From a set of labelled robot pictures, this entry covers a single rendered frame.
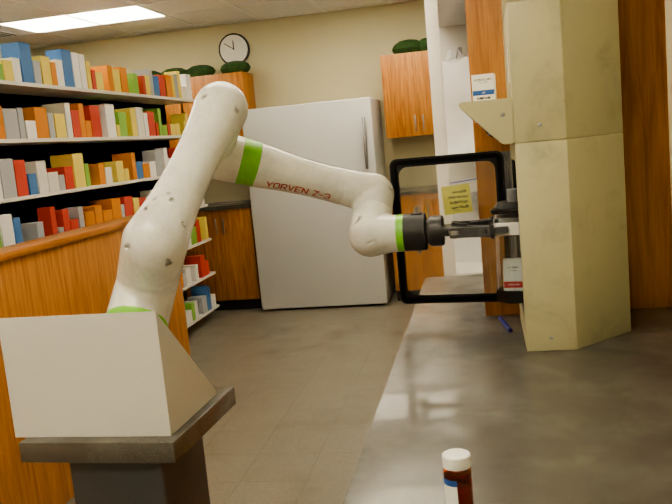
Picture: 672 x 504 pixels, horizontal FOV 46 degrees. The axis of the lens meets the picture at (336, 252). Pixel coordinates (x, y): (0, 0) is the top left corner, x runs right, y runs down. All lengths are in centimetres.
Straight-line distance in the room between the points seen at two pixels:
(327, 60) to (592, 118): 577
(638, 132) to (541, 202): 48
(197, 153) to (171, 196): 14
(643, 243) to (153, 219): 128
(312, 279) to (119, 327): 549
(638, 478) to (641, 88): 121
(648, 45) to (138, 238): 135
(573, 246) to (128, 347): 97
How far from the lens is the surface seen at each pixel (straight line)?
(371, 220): 192
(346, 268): 685
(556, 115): 178
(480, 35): 216
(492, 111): 177
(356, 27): 748
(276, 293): 703
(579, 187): 182
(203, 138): 173
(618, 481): 122
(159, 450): 151
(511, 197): 191
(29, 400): 164
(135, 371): 151
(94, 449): 157
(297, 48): 756
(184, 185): 164
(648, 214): 220
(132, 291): 166
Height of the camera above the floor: 145
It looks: 8 degrees down
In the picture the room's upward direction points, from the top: 5 degrees counter-clockwise
